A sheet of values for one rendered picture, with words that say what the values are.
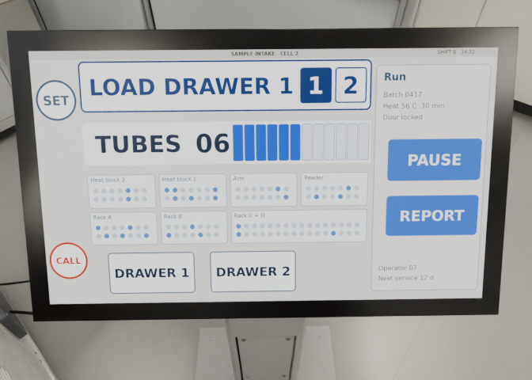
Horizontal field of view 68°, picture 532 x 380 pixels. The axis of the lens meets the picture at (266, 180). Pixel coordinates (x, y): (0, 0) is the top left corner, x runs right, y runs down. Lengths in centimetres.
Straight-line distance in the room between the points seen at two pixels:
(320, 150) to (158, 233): 19
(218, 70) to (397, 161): 21
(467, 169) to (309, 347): 107
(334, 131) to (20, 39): 33
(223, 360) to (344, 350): 41
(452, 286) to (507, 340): 121
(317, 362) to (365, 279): 99
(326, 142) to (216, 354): 111
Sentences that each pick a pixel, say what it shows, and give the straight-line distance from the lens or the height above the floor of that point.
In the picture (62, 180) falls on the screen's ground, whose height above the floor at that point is 108.
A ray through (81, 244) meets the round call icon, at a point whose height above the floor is 103.
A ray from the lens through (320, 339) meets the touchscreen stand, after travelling 146.
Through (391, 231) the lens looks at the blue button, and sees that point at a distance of 45.
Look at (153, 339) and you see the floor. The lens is 153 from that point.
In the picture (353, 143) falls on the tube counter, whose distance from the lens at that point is 42.
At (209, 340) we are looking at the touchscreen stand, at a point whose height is 3.
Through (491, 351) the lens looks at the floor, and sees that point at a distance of 166.
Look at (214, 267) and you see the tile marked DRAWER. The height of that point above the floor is 101.
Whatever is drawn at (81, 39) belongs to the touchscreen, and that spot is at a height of 119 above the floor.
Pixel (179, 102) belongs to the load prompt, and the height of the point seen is 114.
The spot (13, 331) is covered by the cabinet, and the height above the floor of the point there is 26.
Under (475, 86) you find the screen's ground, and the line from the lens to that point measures 47.
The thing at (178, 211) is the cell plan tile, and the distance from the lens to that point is 43.
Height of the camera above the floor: 139
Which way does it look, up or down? 48 degrees down
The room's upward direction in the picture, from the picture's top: straight up
